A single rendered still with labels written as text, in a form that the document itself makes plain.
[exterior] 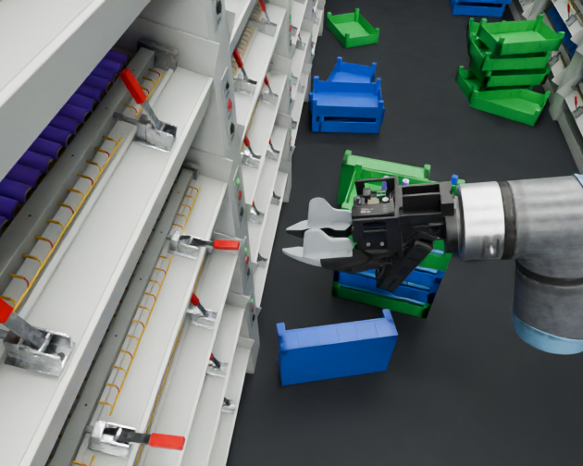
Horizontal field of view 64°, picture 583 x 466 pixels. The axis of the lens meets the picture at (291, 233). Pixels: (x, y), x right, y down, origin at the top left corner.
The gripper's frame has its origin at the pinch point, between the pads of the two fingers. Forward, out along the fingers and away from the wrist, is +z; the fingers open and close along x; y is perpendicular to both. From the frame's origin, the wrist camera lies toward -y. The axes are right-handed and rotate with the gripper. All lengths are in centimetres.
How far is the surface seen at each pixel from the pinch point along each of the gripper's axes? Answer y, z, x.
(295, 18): -19, 21, -123
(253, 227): -38, 26, -41
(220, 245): 0.3, 10.8, -0.2
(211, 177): -0.4, 16.8, -16.3
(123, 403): -0.6, 17.1, 22.1
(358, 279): -67, 2, -45
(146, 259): 3.3, 19.1, 4.3
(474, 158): -89, -40, -124
